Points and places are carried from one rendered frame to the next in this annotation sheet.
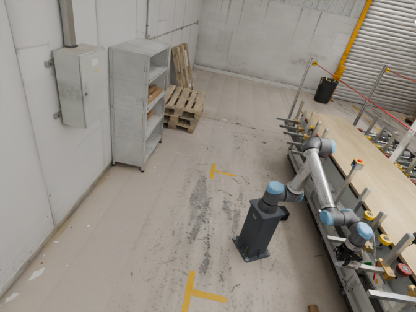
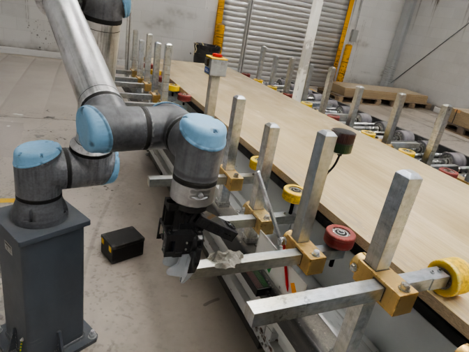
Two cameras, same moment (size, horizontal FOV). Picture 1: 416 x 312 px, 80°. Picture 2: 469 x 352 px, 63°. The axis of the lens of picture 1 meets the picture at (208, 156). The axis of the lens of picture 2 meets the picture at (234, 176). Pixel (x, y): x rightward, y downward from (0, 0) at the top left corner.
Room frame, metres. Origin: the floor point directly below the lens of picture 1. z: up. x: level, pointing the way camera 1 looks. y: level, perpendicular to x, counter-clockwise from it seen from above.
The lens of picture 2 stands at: (0.47, -0.78, 1.39)
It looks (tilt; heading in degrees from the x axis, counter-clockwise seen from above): 23 degrees down; 336
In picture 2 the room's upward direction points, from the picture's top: 10 degrees clockwise
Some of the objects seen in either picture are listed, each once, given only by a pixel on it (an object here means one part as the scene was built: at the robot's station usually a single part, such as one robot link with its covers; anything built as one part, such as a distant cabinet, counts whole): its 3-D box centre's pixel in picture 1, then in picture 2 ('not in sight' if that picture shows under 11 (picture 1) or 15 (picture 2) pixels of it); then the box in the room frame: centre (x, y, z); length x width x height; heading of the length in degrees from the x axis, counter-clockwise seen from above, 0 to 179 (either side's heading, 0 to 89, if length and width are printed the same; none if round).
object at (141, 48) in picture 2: (300, 125); (139, 72); (3.44, -1.22, 0.87); 0.04 x 0.04 x 0.48; 3
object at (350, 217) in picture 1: (348, 219); (169, 128); (1.24, -0.97, 1.14); 0.12 x 0.12 x 0.09; 14
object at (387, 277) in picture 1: (385, 268); (303, 251); (1.17, -1.34, 0.85); 0.14 x 0.06 x 0.05; 3
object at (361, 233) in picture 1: (360, 234); (199, 149); (1.14, -1.00, 1.14); 0.10 x 0.09 x 0.12; 14
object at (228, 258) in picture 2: (355, 263); (227, 255); (1.14, -1.11, 0.87); 0.09 x 0.07 x 0.02; 93
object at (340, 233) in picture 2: (400, 273); (336, 248); (1.16, -1.43, 0.85); 0.08 x 0.08 x 0.11
